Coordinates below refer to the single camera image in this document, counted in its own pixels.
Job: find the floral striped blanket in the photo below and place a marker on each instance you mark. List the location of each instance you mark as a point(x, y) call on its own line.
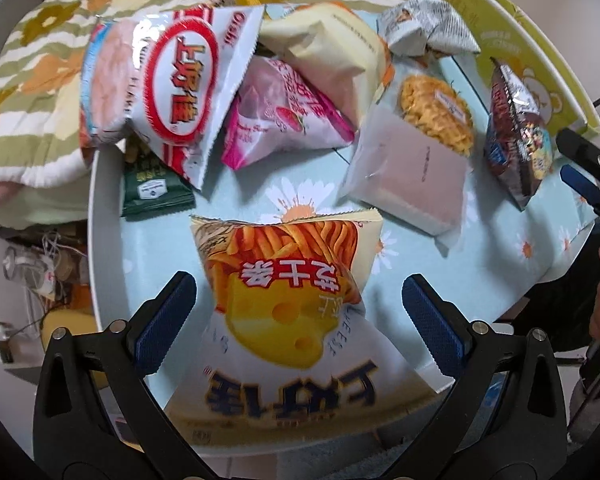
point(30, 85)

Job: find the cream yellow snack bag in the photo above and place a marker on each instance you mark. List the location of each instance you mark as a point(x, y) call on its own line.
point(330, 45)

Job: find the dark cartoon snack packet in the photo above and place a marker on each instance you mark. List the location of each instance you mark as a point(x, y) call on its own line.
point(515, 135)

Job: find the red and white snack bag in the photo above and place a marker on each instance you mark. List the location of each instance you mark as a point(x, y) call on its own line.
point(180, 85)

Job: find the yellow cheese fries snack bag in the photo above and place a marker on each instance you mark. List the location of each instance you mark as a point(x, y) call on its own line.
point(280, 310)

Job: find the pale green quilt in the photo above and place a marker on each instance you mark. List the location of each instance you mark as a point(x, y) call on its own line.
point(35, 205)

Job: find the white plug adapter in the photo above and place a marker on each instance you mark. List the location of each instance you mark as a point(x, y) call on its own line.
point(2, 337)

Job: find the yellow plastic object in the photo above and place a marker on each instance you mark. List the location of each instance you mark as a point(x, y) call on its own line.
point(67, 325)

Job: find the dark green snack packet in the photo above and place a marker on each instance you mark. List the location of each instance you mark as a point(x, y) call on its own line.
point(155, 190)

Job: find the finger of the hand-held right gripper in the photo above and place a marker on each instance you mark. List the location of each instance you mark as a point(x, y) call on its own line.
point(592, 152)
point(580, 182)

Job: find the pink strawberry snack bag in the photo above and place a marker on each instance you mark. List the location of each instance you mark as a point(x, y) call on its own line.
point(275, 110)

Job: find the dark cloth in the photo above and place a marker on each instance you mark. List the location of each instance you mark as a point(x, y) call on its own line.
point(560, 300)

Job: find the translucent noodle cake packet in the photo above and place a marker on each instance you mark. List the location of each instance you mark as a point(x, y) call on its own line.
point(410, 175)

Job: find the yellow-green cardboard box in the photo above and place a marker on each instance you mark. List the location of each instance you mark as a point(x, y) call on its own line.
point(505, 35)

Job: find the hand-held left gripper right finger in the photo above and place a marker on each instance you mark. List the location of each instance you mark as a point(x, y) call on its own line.
point(430, 320)

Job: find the daisy print tablecloth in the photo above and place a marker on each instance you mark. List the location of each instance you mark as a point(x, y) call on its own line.
point(480, 260)

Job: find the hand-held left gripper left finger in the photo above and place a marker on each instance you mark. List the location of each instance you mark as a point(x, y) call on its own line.
point(165, 320)

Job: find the white round table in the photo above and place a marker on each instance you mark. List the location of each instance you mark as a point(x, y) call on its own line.
point(105, 260)

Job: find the newspaper print snack bag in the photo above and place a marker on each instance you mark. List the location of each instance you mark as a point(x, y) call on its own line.
point(430, 25)

